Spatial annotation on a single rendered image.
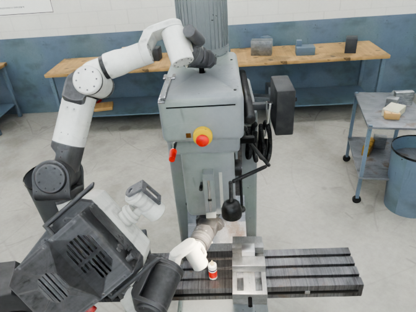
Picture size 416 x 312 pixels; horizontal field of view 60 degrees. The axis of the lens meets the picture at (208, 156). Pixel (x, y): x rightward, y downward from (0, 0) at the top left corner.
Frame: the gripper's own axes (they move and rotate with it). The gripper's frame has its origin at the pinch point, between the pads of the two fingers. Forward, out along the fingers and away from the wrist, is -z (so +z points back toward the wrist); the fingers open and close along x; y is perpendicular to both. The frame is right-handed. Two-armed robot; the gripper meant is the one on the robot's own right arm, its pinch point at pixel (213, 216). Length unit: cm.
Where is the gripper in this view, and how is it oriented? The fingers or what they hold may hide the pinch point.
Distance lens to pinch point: 160.0
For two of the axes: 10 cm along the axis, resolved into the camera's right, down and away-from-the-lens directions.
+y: 0.6, 8.6, 5.1
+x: -9.4, -1.2, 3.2
